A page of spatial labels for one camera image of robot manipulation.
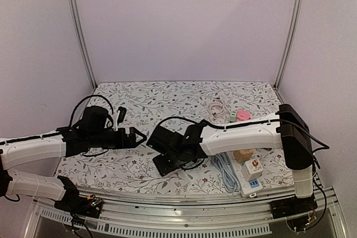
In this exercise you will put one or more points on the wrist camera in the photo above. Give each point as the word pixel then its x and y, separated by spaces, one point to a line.
pixel 96 123
pixel 165 141

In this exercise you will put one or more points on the aluminium front rail base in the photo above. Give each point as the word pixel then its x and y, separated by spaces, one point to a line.
pixel 142 215

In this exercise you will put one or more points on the white cube adapter red flower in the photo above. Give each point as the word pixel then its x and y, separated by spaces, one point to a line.
pixel 252 169

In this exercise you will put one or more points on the left aluminium frame post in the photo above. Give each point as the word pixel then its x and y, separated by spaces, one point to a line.
pixel 73 5

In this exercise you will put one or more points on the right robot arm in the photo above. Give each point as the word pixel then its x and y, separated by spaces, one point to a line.
pixel 283 130

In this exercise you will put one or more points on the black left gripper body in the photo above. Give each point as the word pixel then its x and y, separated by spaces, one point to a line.
pixel 118 143

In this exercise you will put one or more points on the aluminium frame post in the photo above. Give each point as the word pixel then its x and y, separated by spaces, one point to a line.
pixel 288 43
pixel 73 5

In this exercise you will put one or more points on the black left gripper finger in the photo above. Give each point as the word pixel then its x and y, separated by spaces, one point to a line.
pixel 133 142
pixel 134 131

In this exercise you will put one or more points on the floral patterned table mat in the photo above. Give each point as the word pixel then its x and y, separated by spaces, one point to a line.
pixel 174 104

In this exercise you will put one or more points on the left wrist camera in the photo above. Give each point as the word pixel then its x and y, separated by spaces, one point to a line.
pixel 96 123

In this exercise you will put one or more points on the green usb plug adapter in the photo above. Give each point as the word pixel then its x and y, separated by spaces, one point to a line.
pixel 233 116

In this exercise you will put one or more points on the right aluminium frame post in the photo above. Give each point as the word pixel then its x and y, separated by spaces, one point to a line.
pixel 288 43

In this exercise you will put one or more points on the long white power strip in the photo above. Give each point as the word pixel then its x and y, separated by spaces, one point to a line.
pixel 247 188

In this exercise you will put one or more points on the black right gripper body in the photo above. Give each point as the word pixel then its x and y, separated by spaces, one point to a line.
pixel 163 165

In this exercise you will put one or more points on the pink flat plug adapter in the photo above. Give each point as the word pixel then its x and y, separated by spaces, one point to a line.
pixel 242 115

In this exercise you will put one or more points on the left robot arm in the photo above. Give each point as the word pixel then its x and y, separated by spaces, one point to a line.
pixel 63 142

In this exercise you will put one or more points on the beige cube socket adapter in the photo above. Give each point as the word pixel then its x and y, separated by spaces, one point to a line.
pixel 243 155

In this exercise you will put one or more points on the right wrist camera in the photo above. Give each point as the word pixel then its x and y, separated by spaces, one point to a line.
pixel 165 141

